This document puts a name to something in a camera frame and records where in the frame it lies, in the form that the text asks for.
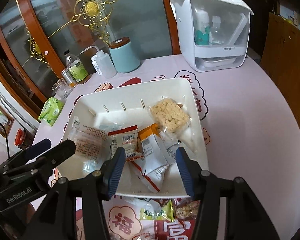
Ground white plastic bin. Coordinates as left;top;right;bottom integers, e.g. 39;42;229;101
56;77;210;197

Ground clear squeeze wash bottle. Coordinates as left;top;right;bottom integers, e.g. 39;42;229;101
80;45;117;78

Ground teal and white bottle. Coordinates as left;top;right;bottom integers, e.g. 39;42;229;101
194;9;212;46

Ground red round container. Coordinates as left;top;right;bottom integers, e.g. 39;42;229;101
15;129;27;147

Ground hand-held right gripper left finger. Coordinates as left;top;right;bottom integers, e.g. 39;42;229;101
31;147;127;240

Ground glass bottle green label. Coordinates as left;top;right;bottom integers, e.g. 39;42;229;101
64;50;90;84

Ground wooden shelf cabinet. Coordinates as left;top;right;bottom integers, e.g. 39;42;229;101
261;0;300;130

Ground white pill bottle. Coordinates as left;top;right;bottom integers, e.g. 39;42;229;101
91;56;103;76

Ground blue canister brown lid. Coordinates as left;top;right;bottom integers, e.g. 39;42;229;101
109;37;141;73

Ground beige cracker packet red edge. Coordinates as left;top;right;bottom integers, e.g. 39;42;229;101
107;125;140;160

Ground silver snack packet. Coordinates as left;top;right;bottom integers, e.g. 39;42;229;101
126;197;155;214

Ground glass door small gold ornament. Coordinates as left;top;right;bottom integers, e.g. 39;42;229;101
0;0;65;110

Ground clear plastic bottle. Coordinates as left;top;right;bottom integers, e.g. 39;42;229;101
210;16;227;45

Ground white countertop appliance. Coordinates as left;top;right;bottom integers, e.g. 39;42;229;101
169;0;255;72

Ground large clear white bread packet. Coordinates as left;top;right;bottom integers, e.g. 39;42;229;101
82;122;145;193

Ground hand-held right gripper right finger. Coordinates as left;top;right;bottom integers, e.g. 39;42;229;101
175;147;282;240

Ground red and white snack packet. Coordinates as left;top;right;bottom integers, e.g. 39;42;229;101
126;154;163;193

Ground wooden framed picture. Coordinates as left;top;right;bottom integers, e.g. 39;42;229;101
0;95;15;138

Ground clear printed bread packet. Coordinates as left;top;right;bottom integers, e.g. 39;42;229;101
68;116;109;162

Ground green snack packet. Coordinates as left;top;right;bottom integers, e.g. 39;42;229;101
139;200;174;221

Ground green tissue pack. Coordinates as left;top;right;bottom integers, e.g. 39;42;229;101
38;98;65;127

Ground clear glass tumbler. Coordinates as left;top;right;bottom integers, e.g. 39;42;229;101
52;78;72;100

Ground brown nut snack packet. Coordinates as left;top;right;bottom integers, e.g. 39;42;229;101
174;197;199;220

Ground glass door large gold ornament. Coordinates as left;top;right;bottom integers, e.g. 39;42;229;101
15;0;183;80

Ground white and orange snack packet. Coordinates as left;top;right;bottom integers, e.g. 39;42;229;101
139;124;170;188

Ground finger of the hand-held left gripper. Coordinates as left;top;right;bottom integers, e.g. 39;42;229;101
4;139;77;178
0;139;52;173

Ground puffed rice cake packet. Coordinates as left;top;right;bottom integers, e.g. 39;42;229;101
149;99;192;134

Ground small metal-lidded jar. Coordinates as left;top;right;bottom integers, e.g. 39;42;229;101
61;68;78;88

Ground white barcode snack packet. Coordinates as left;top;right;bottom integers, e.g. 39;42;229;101
160;131;183;164

